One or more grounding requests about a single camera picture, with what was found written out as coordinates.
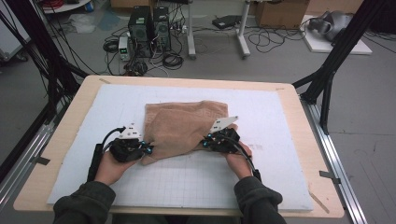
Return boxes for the grey helmet-shaped device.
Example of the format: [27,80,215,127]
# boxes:
[307,9,354,42]

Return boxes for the white grid foam mat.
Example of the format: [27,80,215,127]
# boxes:
[46,83,315,213]

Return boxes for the tangled cable bundle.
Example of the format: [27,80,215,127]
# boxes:
[123,60,149,77]

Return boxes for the person's right hand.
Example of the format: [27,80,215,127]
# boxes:
[222,141,254,180]

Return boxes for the black frame with cables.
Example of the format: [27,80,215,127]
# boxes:
[0,0,90,185]

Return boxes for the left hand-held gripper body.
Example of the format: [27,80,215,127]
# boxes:
[108,121,148,163]

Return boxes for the small cardboard box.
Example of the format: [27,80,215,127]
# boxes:
[109,0,157,9]

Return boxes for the black frame post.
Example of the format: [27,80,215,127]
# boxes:
[291,0,389,135]

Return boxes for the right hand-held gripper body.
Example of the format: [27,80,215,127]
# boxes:
[205,115,241,155]

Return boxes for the person's left hand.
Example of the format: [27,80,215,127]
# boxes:
[93,150,138,187]

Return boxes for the white desk leg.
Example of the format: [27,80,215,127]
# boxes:
[186,0,198,61]
[235,0,252,60]

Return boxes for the grey bench power supply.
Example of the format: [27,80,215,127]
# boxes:
[118,35,132,62]

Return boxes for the round white table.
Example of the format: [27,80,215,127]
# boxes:
[40,0,92,15]

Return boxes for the coiled black cable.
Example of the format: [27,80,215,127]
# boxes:
[162,51,185,71]
[102,38,120,54]

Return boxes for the slim black computer tower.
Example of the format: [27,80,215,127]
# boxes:
[152,6,172,52]

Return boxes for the flat black box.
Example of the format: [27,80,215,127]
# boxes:
[212,14,243,31]

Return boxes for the loose black floor cables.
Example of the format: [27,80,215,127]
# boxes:
[247,26,307,54]

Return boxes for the large cardboard box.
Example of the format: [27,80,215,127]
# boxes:
[255,0,311,30]

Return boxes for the white floor board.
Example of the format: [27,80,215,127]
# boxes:
[300,14,374,56]

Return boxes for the large black computer tower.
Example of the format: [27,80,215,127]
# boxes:
[127,5,154,59]

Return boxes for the tan towel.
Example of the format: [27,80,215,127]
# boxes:
[140,100,239,166]

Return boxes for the thin wooden stick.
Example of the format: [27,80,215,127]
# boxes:
[308,189,331,215]

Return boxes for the clear plastic bag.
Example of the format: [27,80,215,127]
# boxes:
[66,13,97,35]

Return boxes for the grey metal bracket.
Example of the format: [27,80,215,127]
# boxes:
[318,170,342,185]
[31,155,51,166]

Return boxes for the aluminium rail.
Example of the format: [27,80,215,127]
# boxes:
[300,94,370,224]
[0,99,68,213]

